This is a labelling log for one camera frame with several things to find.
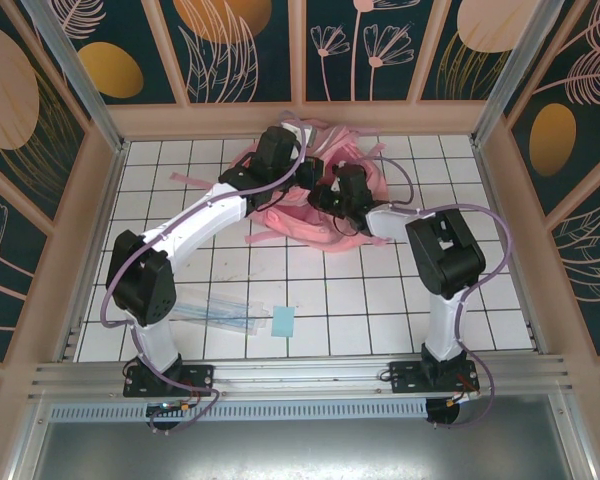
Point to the pink backpack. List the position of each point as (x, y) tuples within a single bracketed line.
[(300, 230)]

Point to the light blue notepad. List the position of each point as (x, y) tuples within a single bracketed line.
[(283, 322)]

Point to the clear plastic pen pouch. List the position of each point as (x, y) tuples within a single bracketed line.
[(225, 315)]

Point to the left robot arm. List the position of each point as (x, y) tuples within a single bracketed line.
[(195, 230)]

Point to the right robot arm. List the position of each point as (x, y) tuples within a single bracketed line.
[(442, 325)]

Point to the grey metal sheet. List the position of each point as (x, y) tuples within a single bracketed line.
[(300, 450)]

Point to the aluminium table side rail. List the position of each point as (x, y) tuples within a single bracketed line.
[(111, 190), (495, 200)]

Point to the aluminium mounting rail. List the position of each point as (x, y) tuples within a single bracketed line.
[(300, 375)]

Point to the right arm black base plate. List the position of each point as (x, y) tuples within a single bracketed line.
[(405, 377)]

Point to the aluminium frame post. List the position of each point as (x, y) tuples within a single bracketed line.
[(517, 75), (77, 75)]

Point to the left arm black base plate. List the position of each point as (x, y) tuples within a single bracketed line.
[(195, 380)]

